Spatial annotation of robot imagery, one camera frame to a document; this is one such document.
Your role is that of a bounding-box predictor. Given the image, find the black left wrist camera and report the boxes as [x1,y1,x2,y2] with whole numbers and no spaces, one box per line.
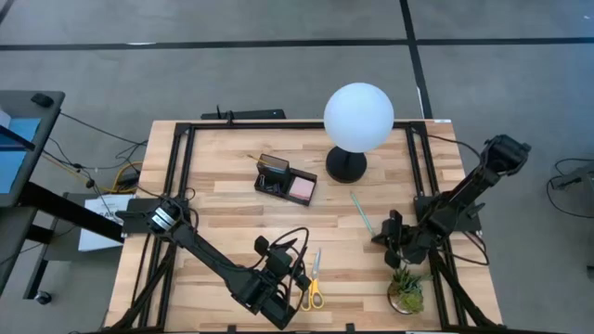
[265,249,294,279]

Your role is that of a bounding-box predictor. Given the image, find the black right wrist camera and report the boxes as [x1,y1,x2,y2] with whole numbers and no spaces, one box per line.
[407,229,435,264]

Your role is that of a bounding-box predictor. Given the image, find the yellow floor cable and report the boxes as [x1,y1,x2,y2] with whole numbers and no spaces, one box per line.
[41,150,143,194]

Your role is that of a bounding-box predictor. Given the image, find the grey side desk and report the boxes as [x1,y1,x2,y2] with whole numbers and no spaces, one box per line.
[0,90,66,208]

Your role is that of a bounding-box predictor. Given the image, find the black mesh desk organizer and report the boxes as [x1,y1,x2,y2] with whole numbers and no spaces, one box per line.
[253,153,318,207]

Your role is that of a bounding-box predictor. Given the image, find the black floor cable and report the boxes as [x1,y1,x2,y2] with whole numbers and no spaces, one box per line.
[58,110,149,172]

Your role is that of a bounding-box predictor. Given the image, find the black desk stand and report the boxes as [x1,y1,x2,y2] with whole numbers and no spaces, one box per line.
[0,180,125,301]

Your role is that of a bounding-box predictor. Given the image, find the yellow handled scissors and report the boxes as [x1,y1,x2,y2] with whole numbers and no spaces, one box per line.
[300,248,325,312]

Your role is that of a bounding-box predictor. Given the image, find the black aluminium table frame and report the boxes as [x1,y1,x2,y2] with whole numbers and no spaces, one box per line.
[104,121,505,334]

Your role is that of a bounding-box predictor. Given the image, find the black left camera cable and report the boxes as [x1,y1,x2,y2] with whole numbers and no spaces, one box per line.
[268,225,311,298]

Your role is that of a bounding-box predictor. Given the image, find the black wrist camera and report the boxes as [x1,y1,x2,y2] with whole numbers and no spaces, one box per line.
[407,229,435,264]
[265,249,294,279]

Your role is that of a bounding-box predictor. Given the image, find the pink sticky note pad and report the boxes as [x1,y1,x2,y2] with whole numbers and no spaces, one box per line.
[290,176,316,201]

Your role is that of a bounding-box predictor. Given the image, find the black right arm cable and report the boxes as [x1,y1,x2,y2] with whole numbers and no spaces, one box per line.
[426,134,484,159]

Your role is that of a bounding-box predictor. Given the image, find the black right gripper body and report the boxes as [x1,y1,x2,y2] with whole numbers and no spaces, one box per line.
[383,209,409,270]

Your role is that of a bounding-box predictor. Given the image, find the blue lit screen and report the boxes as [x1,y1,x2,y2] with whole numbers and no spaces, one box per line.
[0,118,42,195]

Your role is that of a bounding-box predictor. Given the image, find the white printed paper sheet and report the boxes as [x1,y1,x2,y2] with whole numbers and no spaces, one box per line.
[77,193,136,252]

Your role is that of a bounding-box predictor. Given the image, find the black binder clip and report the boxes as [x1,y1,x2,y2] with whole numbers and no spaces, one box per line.
[257,174,282,194]

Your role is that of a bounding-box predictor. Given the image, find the small potted succulent plant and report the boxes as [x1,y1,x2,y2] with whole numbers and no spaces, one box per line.
[387,264,433,315]

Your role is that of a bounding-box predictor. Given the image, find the grey stand with cables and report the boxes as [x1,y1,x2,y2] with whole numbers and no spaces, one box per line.
[546,158,594,219]

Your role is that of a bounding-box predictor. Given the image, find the black bar with antenna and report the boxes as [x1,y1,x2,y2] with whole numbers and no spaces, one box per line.
[200,105,288,121]

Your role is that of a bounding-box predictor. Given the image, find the teal pen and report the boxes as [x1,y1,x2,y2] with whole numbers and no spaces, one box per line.
[350,192,376,238]

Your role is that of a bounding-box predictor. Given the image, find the white globe table lamp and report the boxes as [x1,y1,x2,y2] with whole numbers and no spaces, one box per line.
[323,82,395,184]

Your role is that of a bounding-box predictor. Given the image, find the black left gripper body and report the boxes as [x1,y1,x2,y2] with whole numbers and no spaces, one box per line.
[252,276,302,330]

